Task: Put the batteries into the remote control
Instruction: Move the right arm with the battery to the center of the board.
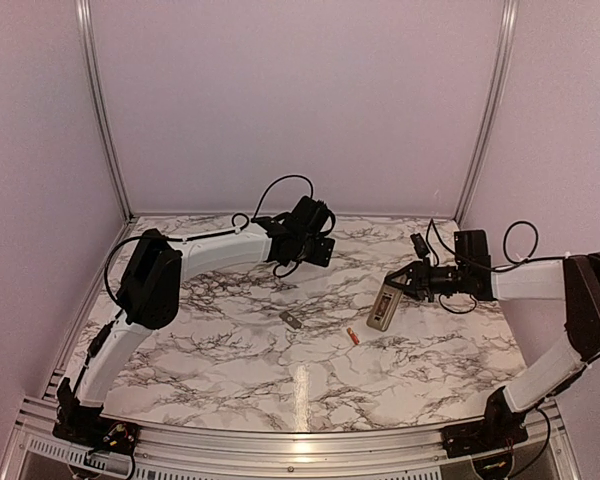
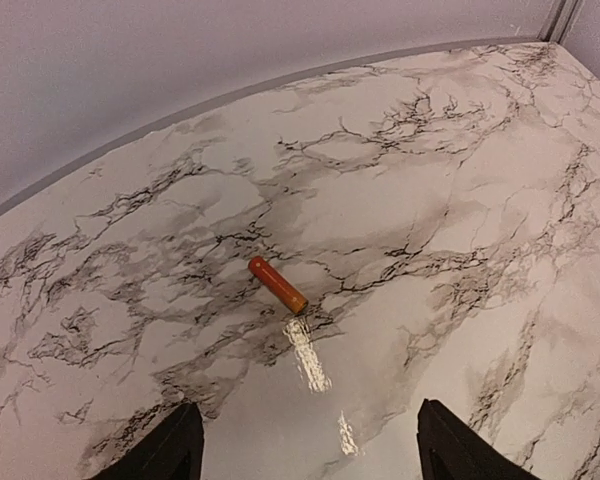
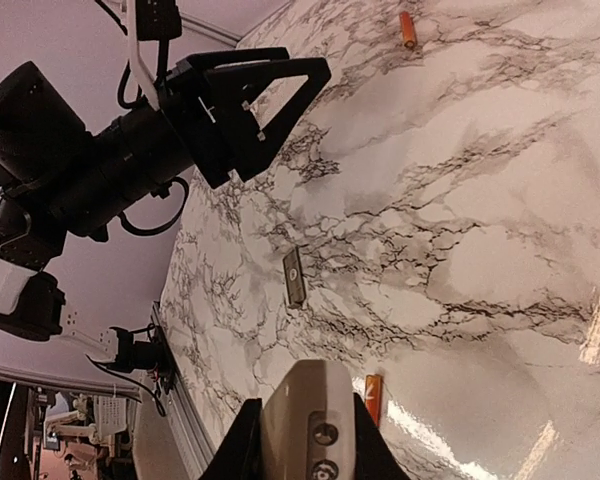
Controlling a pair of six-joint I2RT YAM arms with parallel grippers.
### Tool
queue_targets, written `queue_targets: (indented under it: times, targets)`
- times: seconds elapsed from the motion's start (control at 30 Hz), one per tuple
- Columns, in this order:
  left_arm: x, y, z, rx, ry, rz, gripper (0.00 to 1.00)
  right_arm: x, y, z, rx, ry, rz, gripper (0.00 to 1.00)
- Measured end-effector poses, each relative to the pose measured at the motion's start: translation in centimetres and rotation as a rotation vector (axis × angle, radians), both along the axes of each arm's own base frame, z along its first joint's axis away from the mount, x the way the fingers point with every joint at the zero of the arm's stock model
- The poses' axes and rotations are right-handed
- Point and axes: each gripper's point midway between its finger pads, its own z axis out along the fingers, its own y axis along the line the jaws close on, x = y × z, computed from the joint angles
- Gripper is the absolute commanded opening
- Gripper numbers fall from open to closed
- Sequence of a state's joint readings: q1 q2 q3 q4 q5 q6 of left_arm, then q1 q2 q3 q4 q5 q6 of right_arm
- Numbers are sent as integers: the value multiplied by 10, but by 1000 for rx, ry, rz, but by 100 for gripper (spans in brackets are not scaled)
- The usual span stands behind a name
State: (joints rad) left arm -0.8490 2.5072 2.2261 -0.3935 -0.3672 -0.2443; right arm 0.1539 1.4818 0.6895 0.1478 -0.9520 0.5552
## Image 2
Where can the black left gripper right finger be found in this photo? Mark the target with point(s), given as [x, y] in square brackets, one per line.
[450, 449]

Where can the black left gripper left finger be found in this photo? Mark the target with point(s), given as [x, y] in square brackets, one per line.
[172, 450]

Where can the orange battery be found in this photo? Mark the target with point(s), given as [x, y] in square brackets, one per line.
[278, 285]

